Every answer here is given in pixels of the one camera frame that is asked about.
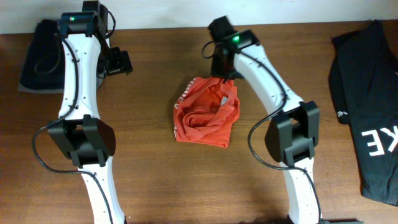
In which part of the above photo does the folded navy blue garment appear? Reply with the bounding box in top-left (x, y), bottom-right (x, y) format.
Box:
top-left (21, 19), bottom-right (65, 77)

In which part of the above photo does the black printed t-shirt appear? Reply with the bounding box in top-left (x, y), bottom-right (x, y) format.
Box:
top-left (328, 20), bottom-right (397, 206)

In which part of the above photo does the folded grey garment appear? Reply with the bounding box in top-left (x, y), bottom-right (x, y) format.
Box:
top-left (17, 74), bottom-right (105, 95)

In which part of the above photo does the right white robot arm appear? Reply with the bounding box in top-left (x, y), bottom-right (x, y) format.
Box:
top-left (210, 29), bottom-right (322, 223)

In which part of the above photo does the red polo shirt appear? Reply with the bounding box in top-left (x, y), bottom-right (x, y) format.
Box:
top-left (173, 77), bottom-right (240, 148)

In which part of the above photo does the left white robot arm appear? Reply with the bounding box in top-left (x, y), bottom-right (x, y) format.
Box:
top-left (48, 8), bottom-right (132, 223)

